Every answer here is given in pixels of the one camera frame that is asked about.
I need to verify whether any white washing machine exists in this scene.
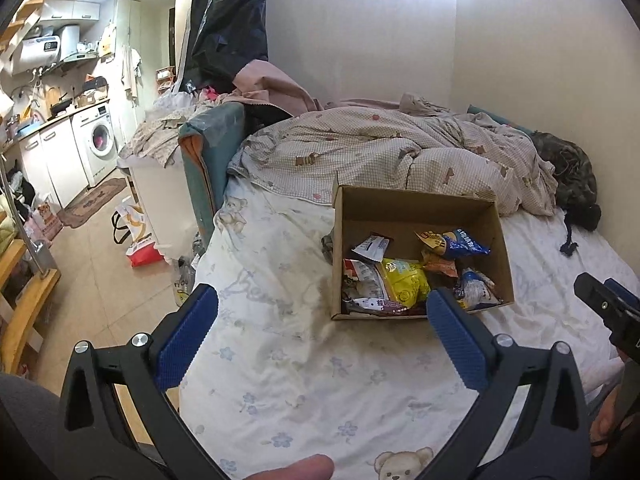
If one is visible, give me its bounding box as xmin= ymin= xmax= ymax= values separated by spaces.
xmin=72 ymin=103 xmax=118 ymax=188

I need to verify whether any cartoon wafer snack pack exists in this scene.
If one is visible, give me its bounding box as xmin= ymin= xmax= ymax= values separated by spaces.
xmin=342 ymin=298 xmax=411 ymax=316

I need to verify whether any brown cardboard box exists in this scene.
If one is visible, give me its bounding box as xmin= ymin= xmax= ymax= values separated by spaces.
xmin=330 ymin=180 xmax=515 ymax=321

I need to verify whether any person's right hand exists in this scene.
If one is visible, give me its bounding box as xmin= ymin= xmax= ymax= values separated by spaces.
xmin=589 ymin=386 xmax=634 ymax=458

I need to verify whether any tan peanut snack bag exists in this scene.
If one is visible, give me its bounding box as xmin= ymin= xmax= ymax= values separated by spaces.
xmin=422 ymin=249 xmax=459 ymax=280

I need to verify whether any white blue snack bag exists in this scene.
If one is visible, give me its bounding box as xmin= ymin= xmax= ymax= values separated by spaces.
xmin=454 ymin=268 xmax=502 ymax=311

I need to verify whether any grey chair cushion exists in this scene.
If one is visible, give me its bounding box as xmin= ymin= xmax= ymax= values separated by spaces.
xmin=1 ymin=373 xmax=60 ymax=479

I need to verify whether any pink cloth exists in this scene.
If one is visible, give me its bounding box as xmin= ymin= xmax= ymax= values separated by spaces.
xmin=216 ymin=60 xmax=323 ymax=117

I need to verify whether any person's left hand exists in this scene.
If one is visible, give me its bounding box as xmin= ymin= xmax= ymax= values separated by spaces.
xmin=246 ymin=454 xmax=335 ymax=480

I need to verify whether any white bear print bedsheet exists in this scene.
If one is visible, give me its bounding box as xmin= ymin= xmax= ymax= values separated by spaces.
xmin=180 ymin=177 xmax=639 ymax=479

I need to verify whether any silver red chip bag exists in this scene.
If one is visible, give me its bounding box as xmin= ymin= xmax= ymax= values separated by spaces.
xmin=341 ymin=259 xmax=388 ymax=300

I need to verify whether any black plastic bag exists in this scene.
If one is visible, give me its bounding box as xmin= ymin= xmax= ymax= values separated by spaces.
xmin=181 ymin=0 xmax=268 ymax=93

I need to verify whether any brown door mat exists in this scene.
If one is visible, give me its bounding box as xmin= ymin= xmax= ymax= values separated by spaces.
xmin=58 ymin=178 xmax=127 ymax=229

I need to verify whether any red white snack bar wrapper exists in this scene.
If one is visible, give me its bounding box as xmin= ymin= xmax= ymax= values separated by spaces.
xmin=352 ymin=233 xmax=392 ymax=263

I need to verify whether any white water heater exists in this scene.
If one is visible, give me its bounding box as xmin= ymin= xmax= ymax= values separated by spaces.
xmin=12 ymin=36 xmax=61 ymax=75

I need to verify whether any camouflage jacket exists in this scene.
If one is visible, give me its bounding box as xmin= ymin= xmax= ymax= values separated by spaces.
xmin=530 ymin=131 xmax=602 ymax=258

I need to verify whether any dark blue snack bag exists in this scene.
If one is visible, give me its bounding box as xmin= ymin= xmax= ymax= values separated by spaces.
xmin=416 ymin=229 xmax=490 ymax=260

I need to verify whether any white kitchen cabinet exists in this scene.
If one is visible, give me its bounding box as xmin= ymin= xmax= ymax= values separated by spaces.
xmin=18 ymin=118 xmax=88 ymax=209

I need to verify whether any black garment beside box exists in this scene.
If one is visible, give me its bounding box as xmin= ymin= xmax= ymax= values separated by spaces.
xmin=321 ymin=230 xmax=334 ymax=264

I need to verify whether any yellow crisp snack bag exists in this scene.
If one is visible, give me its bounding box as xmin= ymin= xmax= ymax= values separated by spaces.
xmin=376 ymin=258 xmax=431 ymax=309

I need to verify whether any red white shopping bag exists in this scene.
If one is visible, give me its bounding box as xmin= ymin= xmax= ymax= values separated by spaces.
xmin=111 ymin=197 xmax=164 ymax=268

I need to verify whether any checkered bear print duvet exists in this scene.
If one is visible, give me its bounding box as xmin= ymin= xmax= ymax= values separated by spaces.
xmin=228 ymin=93 xmax=558 ymax=216

